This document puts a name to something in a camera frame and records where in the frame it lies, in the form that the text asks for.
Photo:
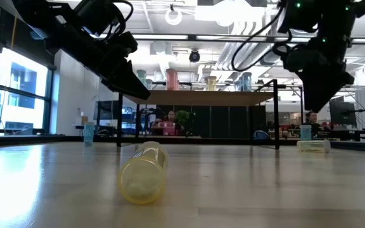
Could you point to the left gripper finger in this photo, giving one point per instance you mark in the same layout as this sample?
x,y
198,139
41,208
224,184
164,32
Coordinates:
x,y
128,84

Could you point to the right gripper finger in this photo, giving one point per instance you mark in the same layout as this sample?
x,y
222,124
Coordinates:
x,y
322,93

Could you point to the red medicine bottle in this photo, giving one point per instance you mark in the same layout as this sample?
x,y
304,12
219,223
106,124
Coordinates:
x,y
171,79

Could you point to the blue medicine bottle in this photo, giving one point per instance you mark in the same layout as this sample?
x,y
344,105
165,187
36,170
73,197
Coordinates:
x,y
89,134
246,81

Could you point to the yellow medicine bottle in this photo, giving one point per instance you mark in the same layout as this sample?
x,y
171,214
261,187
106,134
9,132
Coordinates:
x,y
211,83
312,146
143,177

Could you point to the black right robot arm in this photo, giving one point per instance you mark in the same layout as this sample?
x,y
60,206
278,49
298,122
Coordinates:
x,y
337,22

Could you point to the black computer monitor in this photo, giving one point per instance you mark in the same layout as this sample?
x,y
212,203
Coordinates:
x,y
342,112
106,111

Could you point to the person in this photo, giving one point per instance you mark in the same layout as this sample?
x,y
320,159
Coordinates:
x,y
169,126
311,122

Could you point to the brown cardboard box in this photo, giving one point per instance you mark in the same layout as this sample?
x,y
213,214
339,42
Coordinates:
x,y
84,120

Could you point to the green potted plant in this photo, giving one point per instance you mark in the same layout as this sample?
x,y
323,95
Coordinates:
x,y
183,116

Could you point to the blue bag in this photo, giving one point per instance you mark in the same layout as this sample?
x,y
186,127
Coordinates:
x,y
260,135

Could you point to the black ceiling light track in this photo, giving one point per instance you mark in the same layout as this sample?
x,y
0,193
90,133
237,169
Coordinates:
x,y
192,37

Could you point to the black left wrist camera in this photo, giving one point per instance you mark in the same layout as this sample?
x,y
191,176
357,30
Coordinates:
x,y
97,16

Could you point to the black ceiling camera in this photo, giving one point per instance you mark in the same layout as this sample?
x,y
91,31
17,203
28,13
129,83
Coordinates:
x,y
194,56

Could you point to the window with black frame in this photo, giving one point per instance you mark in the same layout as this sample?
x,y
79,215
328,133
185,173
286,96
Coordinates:
x,y
21,95

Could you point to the black aluminium rig frame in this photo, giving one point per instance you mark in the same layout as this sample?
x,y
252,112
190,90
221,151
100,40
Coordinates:
x,y
11,138

